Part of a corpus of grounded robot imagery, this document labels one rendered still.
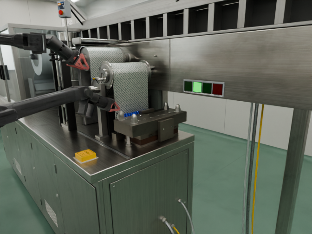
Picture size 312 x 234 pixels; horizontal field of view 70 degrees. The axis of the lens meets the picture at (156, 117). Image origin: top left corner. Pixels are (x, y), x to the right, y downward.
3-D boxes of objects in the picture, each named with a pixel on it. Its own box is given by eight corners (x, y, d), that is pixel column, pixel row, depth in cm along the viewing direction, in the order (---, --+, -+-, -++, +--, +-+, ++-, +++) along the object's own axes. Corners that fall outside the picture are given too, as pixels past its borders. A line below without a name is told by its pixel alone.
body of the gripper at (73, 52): (73, 63, 100) (59, 53, 96) (64, 63, 108) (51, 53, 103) (81, 52, 102) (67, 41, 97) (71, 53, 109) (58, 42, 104)
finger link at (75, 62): (87, 74, 106) (70, 62, 99) (81, 74, 111) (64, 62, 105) (94, 63, 107) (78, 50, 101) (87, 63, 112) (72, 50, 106)
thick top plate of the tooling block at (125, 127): (113, 130, 116) (113, 119, 115) (167, 116, 143) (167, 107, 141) (132, 138, 105) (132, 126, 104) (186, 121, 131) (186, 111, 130)
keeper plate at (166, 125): (158, 140, 117) (157, 120, 115) (171, 136, 124) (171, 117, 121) (161, 142, 116) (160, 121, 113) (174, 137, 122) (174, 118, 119)
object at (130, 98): (115, 120, 121) (113, 86, 116) (147, 112, 136) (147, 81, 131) (115, 120, 120) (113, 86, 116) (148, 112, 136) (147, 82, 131)
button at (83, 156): (74, 158, 101) (74, 152, 101) (89, 153, 106) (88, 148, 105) (81, 162, 96) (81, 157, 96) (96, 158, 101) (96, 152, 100)
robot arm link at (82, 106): (86, 87, 99) (72, 87, 102) (79, 112, 96) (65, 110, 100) (103, 96, 109) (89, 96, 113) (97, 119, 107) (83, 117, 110)
